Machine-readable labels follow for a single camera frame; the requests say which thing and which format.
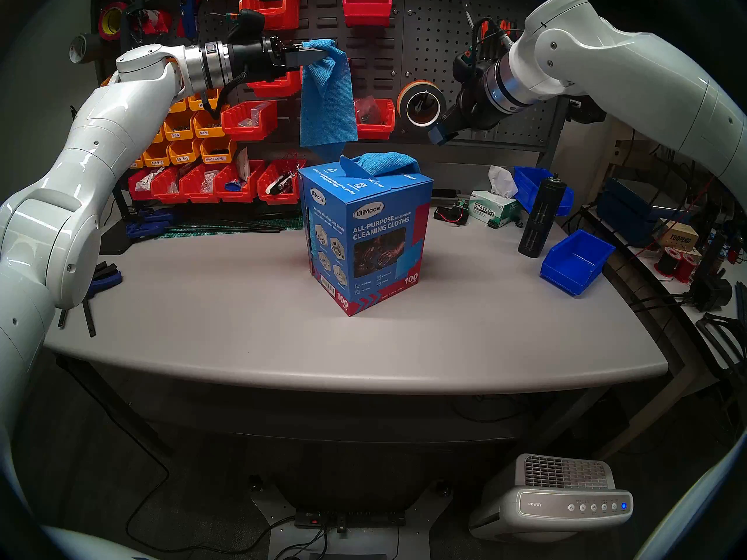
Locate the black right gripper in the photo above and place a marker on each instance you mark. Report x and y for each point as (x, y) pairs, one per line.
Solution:
(478, 101)

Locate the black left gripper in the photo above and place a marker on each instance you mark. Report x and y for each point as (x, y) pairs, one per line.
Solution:
(257, 57)

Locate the blue microfiber shop towel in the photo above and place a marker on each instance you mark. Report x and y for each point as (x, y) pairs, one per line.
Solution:
(385, 162)
(327, 109)

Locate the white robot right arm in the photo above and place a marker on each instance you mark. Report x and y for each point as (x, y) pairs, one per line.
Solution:
(630, 69)

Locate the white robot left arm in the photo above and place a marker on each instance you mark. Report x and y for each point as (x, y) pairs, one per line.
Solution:
(87, 156)

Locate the red storage bin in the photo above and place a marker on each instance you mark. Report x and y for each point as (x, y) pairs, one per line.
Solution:
(280, 196)
(236, 192)
(166, 190)
(198, 191)
(140, 185)
(367, 10)
(271, 10)
(277, 87)
(248, 124)
(376, 130)

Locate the black orange tape roll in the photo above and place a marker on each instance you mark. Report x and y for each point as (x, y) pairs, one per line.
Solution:
(408, 95)

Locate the white tissue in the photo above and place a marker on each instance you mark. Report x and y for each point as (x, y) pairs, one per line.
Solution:
(501, 181)

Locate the clear plastic bag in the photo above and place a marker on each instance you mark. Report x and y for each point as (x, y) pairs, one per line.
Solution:
(367, 109)

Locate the black electronic module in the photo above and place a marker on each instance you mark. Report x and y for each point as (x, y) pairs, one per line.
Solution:
(450, 214)

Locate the Kimtech wipes box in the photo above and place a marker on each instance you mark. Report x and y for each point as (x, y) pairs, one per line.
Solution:
(493, 210)

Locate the blue plastic bin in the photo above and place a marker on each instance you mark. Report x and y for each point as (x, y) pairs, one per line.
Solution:
(575, 264)
(528, 185)

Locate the black spray can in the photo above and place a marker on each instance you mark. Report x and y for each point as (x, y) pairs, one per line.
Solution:
(541, 214)

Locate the blue cleaning cloth box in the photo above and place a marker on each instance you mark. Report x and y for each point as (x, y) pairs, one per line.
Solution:
(373, 244)

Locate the green cutting mat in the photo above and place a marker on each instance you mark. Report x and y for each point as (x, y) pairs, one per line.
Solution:
(292, 222)

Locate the black bar clamp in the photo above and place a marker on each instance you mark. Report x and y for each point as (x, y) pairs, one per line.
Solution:
(131, 16)

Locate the dark blue box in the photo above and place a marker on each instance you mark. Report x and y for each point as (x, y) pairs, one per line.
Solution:
(624, 212)

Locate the red yellow tape roll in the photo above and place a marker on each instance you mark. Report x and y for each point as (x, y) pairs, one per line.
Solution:
(111, 21)

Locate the small cardboard box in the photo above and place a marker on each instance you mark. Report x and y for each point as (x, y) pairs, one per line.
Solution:
(678, 236)

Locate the flat black pad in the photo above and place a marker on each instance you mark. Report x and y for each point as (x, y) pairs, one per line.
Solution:
(114, 241)

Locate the blue black hand clamp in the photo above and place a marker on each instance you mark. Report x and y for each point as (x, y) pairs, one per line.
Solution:
(105, 280)

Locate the black power adapter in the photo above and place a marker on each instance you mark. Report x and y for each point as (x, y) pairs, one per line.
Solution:
(712, 290)

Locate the black laptop stand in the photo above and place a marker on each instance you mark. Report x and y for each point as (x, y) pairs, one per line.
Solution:
(721, 337)

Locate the white air purifier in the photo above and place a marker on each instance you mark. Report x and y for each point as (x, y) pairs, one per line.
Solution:
(551, 500)

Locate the black power strip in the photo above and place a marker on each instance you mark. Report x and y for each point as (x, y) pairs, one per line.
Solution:
(350, 519)

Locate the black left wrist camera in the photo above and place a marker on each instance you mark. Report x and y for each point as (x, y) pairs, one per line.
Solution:
(245, 25)

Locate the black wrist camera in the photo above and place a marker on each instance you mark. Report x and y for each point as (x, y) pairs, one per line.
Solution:
(245, 25)
(467, 63)

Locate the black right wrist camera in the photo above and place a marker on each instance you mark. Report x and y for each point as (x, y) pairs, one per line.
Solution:
(467, 63)

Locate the grey duct tape roll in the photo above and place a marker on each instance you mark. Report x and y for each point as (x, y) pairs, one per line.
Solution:
(83, 48)

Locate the dark table frame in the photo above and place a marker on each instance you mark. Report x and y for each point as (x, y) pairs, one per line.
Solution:
(327, 416)

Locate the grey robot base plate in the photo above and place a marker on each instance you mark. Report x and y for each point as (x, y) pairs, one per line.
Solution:
(274, 512)

